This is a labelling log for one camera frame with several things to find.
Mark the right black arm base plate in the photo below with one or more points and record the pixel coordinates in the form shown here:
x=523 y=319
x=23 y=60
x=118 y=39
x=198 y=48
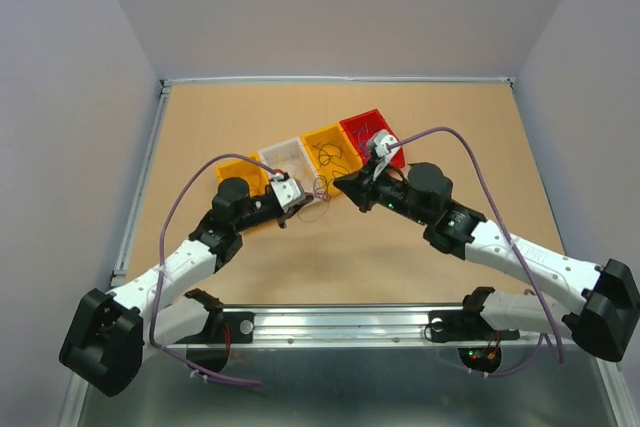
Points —
x=445 y=326

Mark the aluminium back rail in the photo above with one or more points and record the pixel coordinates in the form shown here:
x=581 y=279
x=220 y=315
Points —
x=300 y=79

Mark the aluminium front rail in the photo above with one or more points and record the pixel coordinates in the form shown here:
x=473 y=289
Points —
x=320 y=326

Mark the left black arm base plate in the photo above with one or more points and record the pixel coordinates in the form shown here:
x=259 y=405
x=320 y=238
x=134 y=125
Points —
x=234 y=327

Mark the grey metal front panel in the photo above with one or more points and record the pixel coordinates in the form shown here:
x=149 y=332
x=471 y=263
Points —
x=391 y=386

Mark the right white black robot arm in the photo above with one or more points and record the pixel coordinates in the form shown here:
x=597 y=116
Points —
x=594 y=305

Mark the white plastic bin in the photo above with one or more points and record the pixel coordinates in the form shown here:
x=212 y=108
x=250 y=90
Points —
x=291 y=156

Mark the aluminium left side rail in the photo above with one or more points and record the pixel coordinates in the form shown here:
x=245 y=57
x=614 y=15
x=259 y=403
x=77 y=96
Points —
x=120 y=268

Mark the yellow plastic bin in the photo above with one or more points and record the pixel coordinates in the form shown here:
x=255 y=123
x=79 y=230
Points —
x=256 y=173
x=332 y=154

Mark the red plastic bin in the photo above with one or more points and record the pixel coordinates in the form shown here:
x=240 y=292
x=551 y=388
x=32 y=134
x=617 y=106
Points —
x=361 y=127

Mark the far yellow plastic bin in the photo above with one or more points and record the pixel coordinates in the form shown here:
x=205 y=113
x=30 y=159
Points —
x=332 y=154

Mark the near yellow plastic bin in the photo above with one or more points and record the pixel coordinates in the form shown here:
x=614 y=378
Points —
x=256 y=173

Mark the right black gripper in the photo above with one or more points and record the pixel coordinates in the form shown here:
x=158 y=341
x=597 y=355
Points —
x=361 y=186

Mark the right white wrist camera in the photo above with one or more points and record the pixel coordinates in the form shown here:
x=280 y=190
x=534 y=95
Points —
x=383 y=147

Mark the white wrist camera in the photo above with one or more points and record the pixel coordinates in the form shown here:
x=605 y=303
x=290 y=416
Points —
x=383 y=147
x=289 y=193

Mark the aluminium rail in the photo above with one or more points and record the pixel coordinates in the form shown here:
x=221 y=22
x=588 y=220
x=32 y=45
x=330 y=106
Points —
x=120 y=268
x=300 y=79
x=320 y=326

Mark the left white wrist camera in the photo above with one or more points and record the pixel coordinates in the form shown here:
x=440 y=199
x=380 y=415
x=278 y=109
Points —
x=289 y=193

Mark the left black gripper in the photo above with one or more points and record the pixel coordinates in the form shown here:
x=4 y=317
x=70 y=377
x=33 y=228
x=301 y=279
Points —
x=282 y=215

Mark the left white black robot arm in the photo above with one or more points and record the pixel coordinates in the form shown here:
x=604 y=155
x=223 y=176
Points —
x=113 y=333

